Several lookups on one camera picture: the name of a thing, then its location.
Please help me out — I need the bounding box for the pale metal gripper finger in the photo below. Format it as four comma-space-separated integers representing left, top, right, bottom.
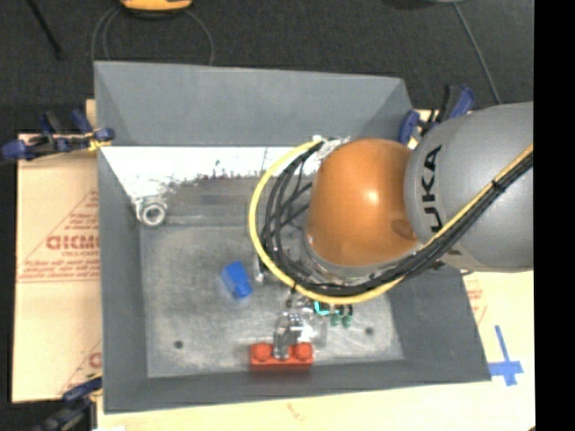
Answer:
273, 312, 304, 361
303, 320, 329, 350

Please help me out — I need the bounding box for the red toy brick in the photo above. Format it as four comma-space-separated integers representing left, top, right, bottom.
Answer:
248, 341, 315, 373

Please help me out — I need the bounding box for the clear bottle with blue cap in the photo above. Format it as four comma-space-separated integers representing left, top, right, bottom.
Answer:
214, 259, 255, 310

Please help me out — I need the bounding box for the grey metal bin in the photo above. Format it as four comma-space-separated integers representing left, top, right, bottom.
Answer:
92, 60, 492, 413

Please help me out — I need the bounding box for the white ring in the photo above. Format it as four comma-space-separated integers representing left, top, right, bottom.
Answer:
136, 195, 170, 229

